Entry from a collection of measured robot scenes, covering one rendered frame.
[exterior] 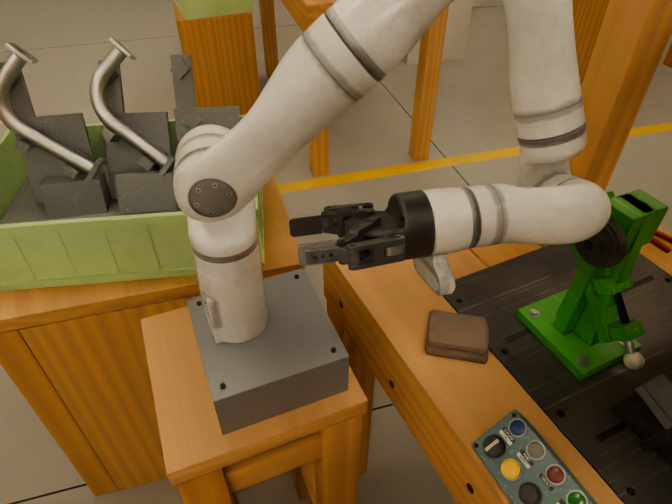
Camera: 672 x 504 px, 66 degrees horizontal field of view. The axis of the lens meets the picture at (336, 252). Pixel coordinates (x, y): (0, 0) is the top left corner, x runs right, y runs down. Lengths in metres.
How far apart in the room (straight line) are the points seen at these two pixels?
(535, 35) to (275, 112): 0.27
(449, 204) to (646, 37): 0.70
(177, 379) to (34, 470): 1.12
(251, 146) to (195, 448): 0.47
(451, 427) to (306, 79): 0.52
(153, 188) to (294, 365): 0.63
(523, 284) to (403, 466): 0.91
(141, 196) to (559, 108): 0.95
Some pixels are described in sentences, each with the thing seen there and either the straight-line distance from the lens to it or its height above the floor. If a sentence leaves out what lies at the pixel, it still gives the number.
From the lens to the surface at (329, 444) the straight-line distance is 0.94.
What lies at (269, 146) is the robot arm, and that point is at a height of 1.29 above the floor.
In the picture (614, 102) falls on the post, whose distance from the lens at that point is 1.21.
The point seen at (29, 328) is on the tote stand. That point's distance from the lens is 1.25.
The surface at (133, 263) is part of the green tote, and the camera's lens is 1.17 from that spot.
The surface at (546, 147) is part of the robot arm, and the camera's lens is 0.59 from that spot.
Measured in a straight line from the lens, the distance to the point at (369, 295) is 0.94.
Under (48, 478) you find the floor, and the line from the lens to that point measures 1.95.
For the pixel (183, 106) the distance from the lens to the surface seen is 1.29.
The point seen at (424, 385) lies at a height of 0.90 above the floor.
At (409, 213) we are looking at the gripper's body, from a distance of 0.54.
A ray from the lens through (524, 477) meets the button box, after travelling 0.75.
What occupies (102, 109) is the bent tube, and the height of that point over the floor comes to 1.06.
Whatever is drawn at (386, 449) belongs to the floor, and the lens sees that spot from 1.78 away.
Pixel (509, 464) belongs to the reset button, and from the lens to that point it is 0.74.
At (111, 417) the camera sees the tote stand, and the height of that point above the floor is 0.38.
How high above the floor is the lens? 1.58
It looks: 41 degrees down
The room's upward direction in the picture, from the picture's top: straight up
